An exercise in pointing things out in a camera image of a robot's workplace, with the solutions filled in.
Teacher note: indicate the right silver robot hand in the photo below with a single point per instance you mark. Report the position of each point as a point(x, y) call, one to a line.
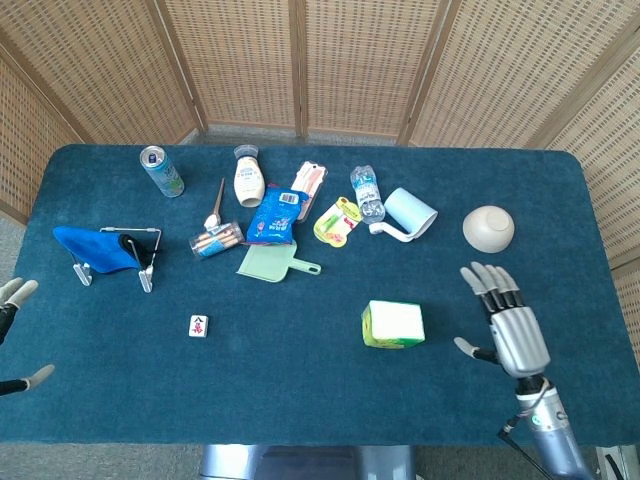
point(520, 340)

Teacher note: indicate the white mahjong tile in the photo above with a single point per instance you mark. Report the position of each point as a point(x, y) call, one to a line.
point(198, 326)

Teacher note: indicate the blue snack bag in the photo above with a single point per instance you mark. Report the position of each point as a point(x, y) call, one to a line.
point(275, 217)

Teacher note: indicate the silver metal stand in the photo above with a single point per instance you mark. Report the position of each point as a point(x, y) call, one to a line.
point(146, 281)

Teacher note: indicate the cream squeeze bottle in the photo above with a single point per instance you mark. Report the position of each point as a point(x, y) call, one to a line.
point(249, 182)

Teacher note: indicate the green plastic dustpan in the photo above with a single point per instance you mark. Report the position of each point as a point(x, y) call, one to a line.
point(265, 262)

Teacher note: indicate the teal drink can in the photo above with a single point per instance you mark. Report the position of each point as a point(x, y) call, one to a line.
point(165, 175)

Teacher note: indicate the black cloth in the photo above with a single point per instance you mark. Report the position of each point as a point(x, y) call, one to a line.
point(145, 255)

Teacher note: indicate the clear plastic water bottle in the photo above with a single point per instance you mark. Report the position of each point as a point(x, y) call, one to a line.
point(367, 192)

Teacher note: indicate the green tissue pack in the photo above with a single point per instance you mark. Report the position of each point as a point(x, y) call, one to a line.
point(395, 322)

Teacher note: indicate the beige bowl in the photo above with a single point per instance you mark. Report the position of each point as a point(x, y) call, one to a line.
point(487, 230)

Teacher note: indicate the clear tube of biscuit sticks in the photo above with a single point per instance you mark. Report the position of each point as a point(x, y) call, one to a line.
point(215, 241)

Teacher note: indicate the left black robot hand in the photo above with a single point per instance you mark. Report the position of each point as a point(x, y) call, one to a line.
point(17, 295)

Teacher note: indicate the dark blue table cover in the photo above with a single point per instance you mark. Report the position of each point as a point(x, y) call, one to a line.
point(300, 380)

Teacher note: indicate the wicker folding screen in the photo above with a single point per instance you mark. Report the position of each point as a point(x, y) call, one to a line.
point(240, 60)

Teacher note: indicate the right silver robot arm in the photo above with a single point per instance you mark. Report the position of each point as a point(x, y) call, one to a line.
point(555, 430)

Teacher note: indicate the yellow lip balm card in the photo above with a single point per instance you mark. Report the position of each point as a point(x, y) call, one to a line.
point(337, 222)

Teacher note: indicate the blue cloth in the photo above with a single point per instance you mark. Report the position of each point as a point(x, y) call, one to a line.
point(95, 247)

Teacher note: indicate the grey robot torso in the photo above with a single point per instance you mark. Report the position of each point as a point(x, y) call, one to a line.
point(300, 462)

